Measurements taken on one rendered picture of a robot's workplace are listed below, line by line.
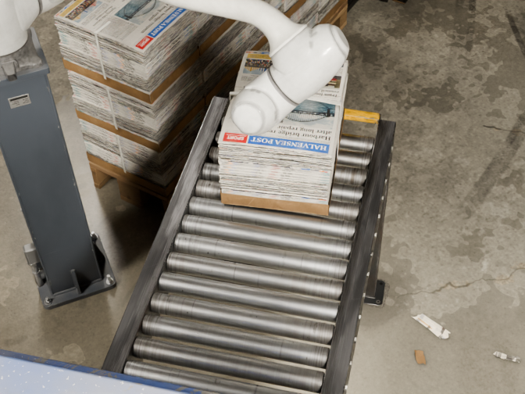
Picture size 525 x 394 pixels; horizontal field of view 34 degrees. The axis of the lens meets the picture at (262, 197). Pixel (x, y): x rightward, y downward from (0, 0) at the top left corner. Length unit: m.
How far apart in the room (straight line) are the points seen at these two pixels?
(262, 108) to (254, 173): 0.42
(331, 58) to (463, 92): 2.15
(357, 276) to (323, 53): 0.62
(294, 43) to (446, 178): 1.81
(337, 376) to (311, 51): 0.72
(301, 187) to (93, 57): 1.04
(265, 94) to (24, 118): 0.97
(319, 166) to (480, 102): 1.82
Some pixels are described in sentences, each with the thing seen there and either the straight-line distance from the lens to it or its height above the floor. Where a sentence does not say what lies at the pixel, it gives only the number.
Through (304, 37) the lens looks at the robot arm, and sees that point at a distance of 1.79.
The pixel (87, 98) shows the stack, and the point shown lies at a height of 0.49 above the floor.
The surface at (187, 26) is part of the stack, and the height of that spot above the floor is 0.77.
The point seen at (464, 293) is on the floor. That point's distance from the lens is 3.14.
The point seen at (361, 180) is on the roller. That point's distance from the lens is 2.36.
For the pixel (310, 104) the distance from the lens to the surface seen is 2.21.
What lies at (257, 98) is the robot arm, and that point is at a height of 1.32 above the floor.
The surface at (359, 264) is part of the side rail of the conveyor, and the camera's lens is 2.16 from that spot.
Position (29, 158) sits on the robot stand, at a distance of 2.68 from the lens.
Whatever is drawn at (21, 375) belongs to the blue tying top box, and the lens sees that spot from 0.91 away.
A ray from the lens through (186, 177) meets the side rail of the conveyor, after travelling 2.36.
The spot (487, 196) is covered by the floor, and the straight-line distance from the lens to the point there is 3.46.
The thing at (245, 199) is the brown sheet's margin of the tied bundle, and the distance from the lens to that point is 2.25.
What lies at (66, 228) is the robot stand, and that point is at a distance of 2.93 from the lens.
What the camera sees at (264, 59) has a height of 1.03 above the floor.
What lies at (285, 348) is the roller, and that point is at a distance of 2.01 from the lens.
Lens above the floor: 2.50
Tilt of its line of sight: 48 degrees down
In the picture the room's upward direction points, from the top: 2 degrees counter-clockwise
